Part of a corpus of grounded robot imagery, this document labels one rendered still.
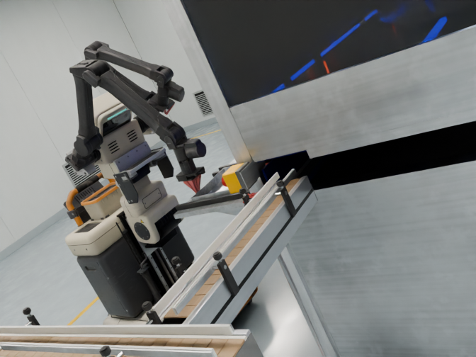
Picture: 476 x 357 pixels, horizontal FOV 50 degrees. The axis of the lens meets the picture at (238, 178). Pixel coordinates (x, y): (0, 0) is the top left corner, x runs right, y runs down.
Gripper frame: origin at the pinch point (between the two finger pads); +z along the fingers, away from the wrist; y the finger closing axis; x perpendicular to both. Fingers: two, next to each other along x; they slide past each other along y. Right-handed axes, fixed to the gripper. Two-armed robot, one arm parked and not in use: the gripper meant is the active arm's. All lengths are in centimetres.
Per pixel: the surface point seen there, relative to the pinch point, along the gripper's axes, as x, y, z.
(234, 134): -12.2, 34.3, -24.6
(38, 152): 275, -484, 44
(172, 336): -84, 53, -6
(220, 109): -12.3, 32.6, -33.5
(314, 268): -12, 47, 27
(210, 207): -10.4, 12.1, 2.2
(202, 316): -76, 55, -5
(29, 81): 319, -493, -47
